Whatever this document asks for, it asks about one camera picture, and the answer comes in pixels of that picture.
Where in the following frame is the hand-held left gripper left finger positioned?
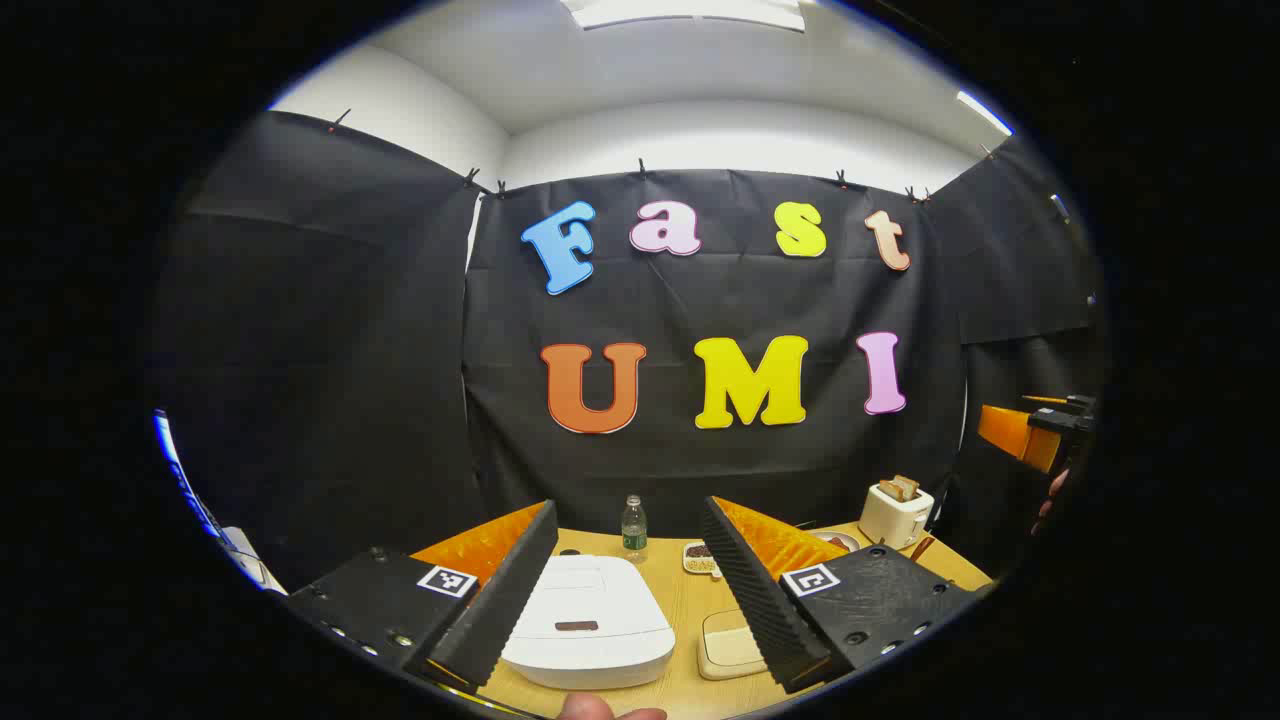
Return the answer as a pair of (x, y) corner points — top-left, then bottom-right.
(285, 500), (559, 696)

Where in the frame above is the computer monitor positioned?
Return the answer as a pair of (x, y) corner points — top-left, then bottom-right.
(153, 408), (221, 536)

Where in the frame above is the white rice cooker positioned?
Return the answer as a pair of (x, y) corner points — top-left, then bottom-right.
(500, 555), (677, 691)

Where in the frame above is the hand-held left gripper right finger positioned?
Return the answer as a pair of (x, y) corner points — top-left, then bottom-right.
(700, 495), (986, 696)

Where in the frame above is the white toaster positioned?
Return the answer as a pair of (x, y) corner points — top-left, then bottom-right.
(858, 480), (936, 551)

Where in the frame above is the clear rice container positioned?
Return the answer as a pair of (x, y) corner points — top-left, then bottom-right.
(697, 608), (771, 681)

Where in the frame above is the black backdrop cloth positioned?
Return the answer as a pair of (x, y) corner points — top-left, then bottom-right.
(155, 110), (1106, 591)

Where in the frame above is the clear plastic water bottle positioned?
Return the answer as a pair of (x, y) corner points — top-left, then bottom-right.
(621, 494), (649, 563)

